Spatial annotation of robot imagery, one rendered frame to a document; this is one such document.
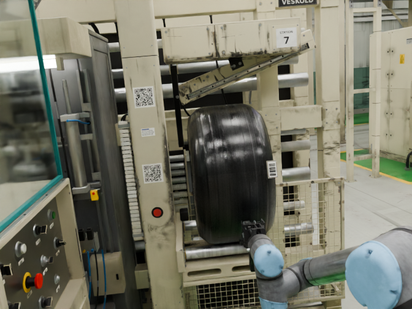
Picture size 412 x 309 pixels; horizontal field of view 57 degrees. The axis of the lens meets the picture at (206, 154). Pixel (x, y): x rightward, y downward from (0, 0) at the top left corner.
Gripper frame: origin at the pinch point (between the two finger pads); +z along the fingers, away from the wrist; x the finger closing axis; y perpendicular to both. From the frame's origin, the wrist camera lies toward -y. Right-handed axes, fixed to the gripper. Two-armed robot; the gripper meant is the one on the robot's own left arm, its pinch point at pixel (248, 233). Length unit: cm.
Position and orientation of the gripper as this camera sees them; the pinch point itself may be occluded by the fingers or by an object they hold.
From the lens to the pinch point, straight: 137.8
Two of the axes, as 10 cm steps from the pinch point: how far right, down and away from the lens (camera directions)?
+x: -9.9, 1.0, -0.5
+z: -0.6, -0.8, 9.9
